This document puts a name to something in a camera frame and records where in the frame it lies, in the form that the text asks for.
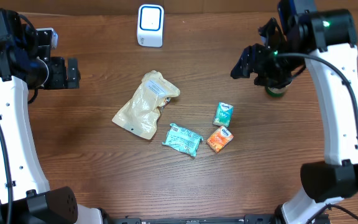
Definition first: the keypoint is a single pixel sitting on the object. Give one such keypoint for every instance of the white black barcode scanner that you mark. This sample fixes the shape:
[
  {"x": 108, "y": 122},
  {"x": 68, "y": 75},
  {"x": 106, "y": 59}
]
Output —
[{"x": 150, "y": 25}]

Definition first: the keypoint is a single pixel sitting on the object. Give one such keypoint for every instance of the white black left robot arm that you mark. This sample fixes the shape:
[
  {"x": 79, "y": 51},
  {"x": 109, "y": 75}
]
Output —
[{"x": 26, "y": 64}]

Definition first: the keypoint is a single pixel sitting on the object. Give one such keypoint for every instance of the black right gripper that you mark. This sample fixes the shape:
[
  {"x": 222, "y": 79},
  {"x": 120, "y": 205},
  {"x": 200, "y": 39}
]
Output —
[{"x": 253, "y": 63}]

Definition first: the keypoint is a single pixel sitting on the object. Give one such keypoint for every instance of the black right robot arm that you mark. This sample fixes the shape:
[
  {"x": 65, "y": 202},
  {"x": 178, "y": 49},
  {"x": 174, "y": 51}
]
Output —
[{"x": 325, "y": 44}]

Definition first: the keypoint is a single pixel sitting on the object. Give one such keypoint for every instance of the teal Kleenex tissue pack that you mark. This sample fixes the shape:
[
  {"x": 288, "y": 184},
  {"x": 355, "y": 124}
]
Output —
[{"x": 223, "y": 114}]

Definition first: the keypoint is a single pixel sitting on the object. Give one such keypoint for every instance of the orange Kleenex tissue pack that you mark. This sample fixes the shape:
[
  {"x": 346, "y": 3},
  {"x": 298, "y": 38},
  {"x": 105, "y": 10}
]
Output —
[{"x": 219, "y": 139}]

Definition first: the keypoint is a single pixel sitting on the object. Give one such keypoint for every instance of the jar with dark red lid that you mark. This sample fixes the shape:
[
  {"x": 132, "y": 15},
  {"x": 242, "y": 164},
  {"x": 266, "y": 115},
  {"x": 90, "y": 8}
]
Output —
[{"x": 276, "y": 92}]

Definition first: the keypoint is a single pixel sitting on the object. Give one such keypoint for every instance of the green wet wipes pack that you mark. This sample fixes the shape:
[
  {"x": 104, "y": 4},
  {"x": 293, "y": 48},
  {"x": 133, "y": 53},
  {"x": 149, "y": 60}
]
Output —
[{"x": 182, "y": 140}]

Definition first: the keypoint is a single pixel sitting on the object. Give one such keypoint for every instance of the beige paper pouch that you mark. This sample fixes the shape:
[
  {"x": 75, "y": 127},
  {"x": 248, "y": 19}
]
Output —
[{"x": 141, "y": 113}]

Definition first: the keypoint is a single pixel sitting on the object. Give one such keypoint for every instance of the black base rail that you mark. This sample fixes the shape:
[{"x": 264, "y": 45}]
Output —
[{"x": 191, "y": 221}]

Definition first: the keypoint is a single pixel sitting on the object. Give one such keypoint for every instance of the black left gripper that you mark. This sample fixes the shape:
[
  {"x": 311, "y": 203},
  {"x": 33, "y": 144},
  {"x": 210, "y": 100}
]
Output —
[{"x": 61, "y": 81}]

